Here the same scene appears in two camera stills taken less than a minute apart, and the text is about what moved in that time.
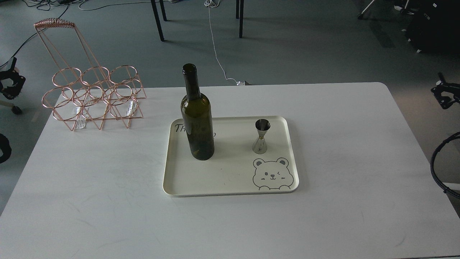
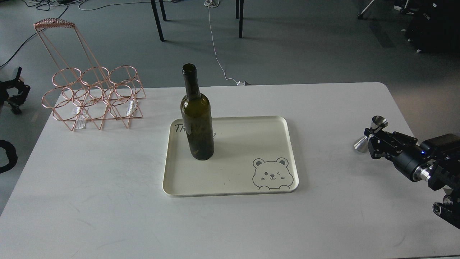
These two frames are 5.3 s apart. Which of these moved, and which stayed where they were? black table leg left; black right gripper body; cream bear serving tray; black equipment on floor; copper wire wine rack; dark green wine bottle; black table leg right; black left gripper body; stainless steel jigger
Moved: stainless steel jigger; black right gripper body; black left gripper body
Stayed: black table leg right; cream bear serving tray; dark green wine bottle; black equipment on floor; copper wire wine rack; black table leg left
